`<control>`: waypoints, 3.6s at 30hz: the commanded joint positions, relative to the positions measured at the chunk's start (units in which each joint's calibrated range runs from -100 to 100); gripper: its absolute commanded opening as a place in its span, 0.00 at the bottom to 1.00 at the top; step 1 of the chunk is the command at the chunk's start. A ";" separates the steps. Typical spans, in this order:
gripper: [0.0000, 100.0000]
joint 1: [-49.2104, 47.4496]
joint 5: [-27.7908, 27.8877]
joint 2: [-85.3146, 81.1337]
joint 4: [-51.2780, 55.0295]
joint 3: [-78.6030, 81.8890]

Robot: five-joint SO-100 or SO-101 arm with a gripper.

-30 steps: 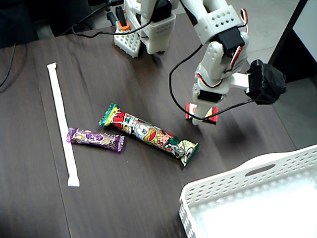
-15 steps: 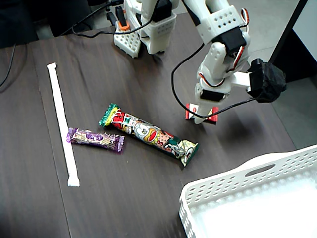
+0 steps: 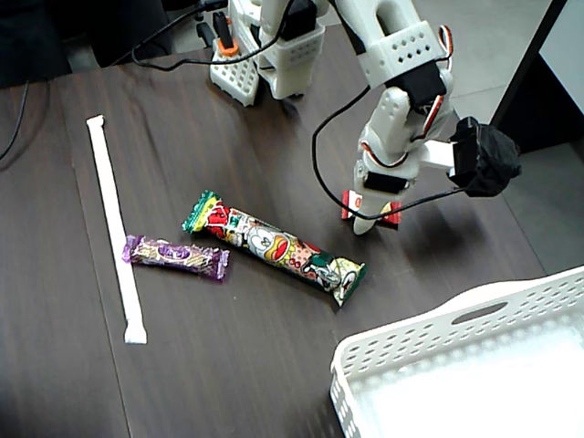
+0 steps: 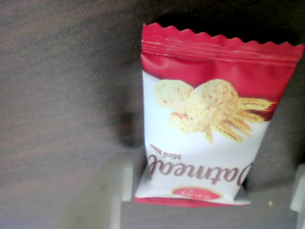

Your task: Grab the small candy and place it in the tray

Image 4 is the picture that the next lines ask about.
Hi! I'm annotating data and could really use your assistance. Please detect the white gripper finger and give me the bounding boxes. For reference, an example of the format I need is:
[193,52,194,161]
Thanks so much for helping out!
[54,152,134,229]
[290,164,305,229]

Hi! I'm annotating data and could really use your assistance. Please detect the small red white candy packet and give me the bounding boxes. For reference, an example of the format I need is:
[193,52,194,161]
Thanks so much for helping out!
[134,22,305,208]

